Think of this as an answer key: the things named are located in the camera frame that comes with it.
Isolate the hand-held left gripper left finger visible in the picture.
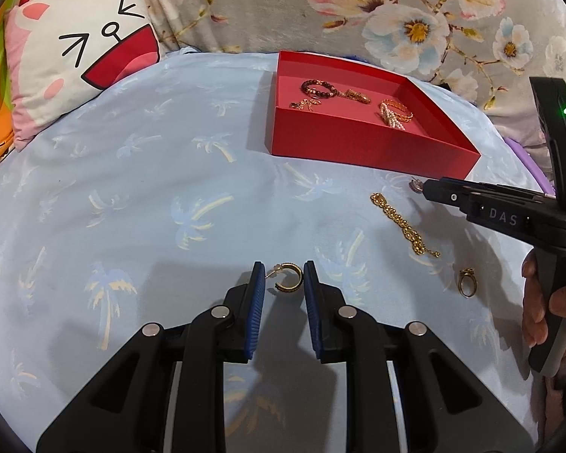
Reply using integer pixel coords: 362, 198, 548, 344
37, 260, 267, 453

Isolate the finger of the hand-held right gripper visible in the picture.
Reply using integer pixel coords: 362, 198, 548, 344
422, 176, 557, 214

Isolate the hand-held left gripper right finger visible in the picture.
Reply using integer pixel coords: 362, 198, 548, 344
303, 260, 535, 453

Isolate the gold hoop earring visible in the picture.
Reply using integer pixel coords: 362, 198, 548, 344
264, 261, 305, 294

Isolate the pearl bracelet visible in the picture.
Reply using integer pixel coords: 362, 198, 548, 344
381, 108, 409, 130

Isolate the gold woven bangle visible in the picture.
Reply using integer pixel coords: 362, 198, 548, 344
378, 99, 414, 122

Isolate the red cardboard box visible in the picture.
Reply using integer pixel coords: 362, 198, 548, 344
265, 50, 481, 181

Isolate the gold wrist watch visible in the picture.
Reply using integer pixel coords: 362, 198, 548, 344
341, 87, 373, 105

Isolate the dark beaded bracelet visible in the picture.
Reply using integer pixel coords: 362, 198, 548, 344
301, 80, 337, 100

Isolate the person's right hand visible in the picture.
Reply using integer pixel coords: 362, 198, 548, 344
521, 247, 566, 349

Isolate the purple mat edge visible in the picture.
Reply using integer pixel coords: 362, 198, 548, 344
504, 136, 556, 195

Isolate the grey floral blanket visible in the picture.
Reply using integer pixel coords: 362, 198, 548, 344
140, 0, 566, 186

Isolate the cartoon face pillow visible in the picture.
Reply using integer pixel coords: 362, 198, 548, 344
4, 0, 161, 142

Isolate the gold chain bracelet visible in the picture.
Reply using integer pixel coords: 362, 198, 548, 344
370, 192, 441, 259

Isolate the gold ring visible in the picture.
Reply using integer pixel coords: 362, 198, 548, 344
458, 267, 478, 298

